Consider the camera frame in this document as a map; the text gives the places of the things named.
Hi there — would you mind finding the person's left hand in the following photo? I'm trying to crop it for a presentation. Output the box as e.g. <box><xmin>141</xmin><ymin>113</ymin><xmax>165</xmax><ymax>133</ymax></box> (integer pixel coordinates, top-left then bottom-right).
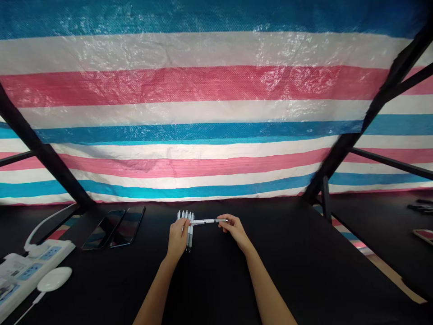
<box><xmin>167</xmin><ymin>218</ymin><xmax>193</xmax><ymax>260</ymax></box>

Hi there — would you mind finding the person's right hand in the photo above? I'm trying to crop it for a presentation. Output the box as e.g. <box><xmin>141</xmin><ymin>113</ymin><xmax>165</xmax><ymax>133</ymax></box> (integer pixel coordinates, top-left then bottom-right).
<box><xmin>216</xmin><ymin>214</ymin><xmax>253</xmax><ymax>254</ymax></box>

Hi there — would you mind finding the black smartphone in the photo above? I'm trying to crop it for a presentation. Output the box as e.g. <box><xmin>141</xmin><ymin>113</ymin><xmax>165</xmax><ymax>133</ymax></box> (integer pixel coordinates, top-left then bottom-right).
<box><xmin>109</xmin><ymin>206</ymin><xmax>147</xmax><ymax>249</ymax></box>
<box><xmin>81</xmin><ymin>209</ymin><xmax>126</xmax><ymax>251</ymax></box>

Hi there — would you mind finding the striped blue red white tarpaulin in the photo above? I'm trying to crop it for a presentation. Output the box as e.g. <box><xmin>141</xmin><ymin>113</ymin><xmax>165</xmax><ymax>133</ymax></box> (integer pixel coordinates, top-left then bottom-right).
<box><xmin>0</xmin><ymin>0</ymin><xmax>433</xmax><ymax>206</ymax></box>

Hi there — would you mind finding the white round charging pad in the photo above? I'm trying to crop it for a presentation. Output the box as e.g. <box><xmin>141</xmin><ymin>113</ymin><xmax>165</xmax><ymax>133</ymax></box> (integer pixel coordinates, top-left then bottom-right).
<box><xmin>12</xmin><ymin>266</ymin><xmax>74</xmax><ymax>325</ymax></box>

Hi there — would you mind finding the white power strip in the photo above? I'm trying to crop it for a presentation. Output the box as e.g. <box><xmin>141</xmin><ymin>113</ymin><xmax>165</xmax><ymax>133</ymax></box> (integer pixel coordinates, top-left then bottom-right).
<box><xmin>0</xmin><ymin>239</ymin><xmax>76</xmax><ymax>316</ymax></box>

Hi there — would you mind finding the bunch of black pens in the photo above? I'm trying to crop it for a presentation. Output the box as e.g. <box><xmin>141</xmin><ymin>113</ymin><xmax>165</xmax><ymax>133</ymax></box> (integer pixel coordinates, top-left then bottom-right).
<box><xmin>407</xmin><ymin>199</ymin><xmax>433</xmax><ymax>214</ymax></box>

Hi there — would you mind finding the smartphone with pale case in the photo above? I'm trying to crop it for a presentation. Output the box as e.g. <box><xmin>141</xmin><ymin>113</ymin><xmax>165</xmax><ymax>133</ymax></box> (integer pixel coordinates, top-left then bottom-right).
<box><xmin>412</xmin><ymin>228</ymin><xmax>433</xmax><ymax>246</ymax></box>

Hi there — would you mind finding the white plug with cable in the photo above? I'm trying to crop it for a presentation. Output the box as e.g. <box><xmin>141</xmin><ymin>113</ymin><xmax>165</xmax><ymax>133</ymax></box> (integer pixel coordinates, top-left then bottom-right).
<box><xmin>23</xmin><ymin>203</ymin><xmax>77</xmax><ymax>254</ymax></box>

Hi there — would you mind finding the black metal frame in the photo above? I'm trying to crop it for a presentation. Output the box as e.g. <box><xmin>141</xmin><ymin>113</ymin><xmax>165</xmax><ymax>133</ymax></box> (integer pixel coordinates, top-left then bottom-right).
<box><xmin>0</xmin><ymin>81</ymin><xmax>96</xmax><ymax>250</ymax></box>
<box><xmin>304</xmin><ymin>0</ymin><xmax>433</xmax><ymax>224</ymax></box>

